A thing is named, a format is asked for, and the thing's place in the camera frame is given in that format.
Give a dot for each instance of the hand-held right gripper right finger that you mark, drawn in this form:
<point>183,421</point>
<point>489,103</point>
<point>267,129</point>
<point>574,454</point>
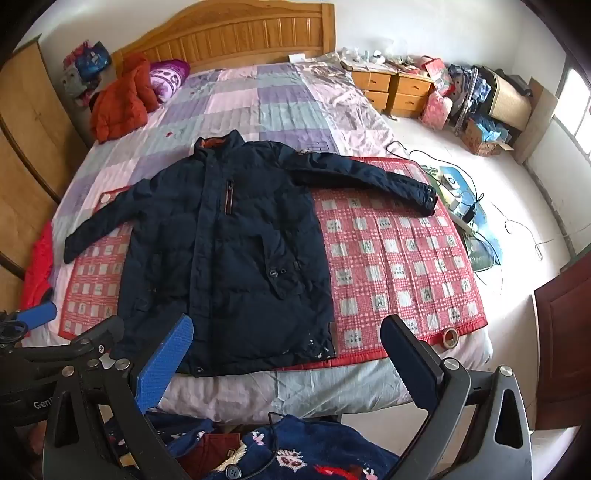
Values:
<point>406,369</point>

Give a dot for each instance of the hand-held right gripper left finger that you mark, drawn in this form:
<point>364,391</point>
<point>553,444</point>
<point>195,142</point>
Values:
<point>166,364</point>

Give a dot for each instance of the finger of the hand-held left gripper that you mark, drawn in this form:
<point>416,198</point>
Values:
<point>99,334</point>
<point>37,314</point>

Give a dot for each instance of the navy padded jacket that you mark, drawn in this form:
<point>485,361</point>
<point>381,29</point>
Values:
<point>231,277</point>

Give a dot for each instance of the pile of blue clothes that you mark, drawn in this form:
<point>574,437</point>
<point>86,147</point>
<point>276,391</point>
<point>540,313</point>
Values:
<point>471,85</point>

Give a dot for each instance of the tape roll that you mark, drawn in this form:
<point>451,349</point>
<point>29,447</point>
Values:
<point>444,339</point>

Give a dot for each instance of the red cloth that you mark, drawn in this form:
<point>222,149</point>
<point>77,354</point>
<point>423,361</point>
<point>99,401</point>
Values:
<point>39,263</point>

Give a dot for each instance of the navy patterned knit sweater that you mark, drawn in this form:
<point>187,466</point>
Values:
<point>323,443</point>

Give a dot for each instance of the red checked blanket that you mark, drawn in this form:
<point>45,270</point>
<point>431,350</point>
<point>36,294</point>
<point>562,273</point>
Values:
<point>392,258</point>

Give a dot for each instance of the brown wooden door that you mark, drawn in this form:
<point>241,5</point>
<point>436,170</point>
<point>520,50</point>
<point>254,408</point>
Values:
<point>563,346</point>

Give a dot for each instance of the wooden wardrobe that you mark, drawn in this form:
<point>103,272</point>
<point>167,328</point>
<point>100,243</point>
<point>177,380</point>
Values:
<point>27,138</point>

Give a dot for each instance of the white power strip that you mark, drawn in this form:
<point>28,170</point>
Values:
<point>450,181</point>

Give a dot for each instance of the orange padded jacket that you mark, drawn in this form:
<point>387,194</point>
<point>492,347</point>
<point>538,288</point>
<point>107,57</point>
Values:
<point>120,106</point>

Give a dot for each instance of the cardboard box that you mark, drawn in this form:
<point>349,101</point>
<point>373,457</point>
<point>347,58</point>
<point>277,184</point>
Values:
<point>485,141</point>

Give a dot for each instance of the pile of colourful bags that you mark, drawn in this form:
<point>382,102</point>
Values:
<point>90,60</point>

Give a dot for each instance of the pink bag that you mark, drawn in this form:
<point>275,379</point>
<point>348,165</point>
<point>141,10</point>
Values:
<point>436,108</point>

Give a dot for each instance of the purple patterned pillow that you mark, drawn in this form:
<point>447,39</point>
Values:
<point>168,76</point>

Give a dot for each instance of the wooden nightstand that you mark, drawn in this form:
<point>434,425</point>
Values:
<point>374,85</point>
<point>411,94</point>

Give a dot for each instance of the cardboard sheet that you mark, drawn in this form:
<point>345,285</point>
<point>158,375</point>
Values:
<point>535,124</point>

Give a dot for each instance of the pastel patchwork bedsheet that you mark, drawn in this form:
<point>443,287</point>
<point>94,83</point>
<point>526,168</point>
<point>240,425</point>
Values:
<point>258,101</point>

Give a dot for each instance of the beige woven box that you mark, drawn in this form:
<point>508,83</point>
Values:
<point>508,104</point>

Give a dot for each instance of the nightstand clutter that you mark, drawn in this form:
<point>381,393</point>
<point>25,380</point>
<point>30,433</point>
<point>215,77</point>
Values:
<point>369,57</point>

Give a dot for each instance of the window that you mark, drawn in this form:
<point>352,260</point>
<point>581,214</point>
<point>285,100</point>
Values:
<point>575,101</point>

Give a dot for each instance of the wooden bed headboard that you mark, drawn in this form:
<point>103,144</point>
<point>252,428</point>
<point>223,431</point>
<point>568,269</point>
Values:
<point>240,37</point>

